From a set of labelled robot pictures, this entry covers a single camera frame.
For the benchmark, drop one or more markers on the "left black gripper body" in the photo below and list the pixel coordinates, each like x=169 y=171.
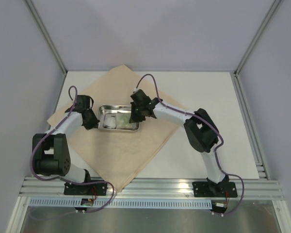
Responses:
x=93 y=121

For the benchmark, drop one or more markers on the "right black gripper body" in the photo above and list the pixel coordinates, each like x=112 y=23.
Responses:
x=136 y=111

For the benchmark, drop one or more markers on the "stainless steel tray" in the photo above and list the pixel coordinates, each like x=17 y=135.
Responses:
x=113 y=110

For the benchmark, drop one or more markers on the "white gauze pad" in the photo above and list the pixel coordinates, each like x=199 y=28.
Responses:
x=109 y=122

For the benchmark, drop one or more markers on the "green sachet packet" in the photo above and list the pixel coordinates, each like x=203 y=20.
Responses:
x=122 y=121

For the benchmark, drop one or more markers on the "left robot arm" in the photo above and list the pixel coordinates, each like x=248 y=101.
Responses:
x=50 y=157

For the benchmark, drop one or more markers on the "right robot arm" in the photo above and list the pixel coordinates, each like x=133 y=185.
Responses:
x=201 y=132

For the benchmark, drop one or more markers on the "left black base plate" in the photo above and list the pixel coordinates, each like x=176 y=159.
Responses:
x=98 y=189

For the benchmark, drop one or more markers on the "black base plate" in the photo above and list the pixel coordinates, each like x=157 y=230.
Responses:
x=98 y=189
x=203 y=189

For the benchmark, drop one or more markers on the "white slotted cable duct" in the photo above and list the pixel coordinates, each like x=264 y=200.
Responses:
x=122 y=203

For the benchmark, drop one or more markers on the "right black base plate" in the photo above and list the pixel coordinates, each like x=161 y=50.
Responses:
x=203 y=189

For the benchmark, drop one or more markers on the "left aluminium frame post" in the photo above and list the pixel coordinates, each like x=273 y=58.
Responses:
x=44 y=32

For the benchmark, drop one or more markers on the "aluminium frame post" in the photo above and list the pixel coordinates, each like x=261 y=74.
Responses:
x=258 y=35
x=44 y=32

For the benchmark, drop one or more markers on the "aluminium front rail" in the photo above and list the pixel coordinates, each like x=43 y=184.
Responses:
x=139 y=188

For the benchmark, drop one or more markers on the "right aluminium frame post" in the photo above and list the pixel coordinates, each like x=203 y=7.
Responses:
x=258 y=35

